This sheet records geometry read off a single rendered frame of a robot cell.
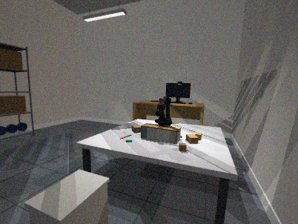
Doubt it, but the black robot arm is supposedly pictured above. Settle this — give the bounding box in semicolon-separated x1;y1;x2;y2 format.
155;96;172;126

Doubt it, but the tan rectangular block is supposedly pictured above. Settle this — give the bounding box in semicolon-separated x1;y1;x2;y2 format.
186;134;199;144
132;125;141;133

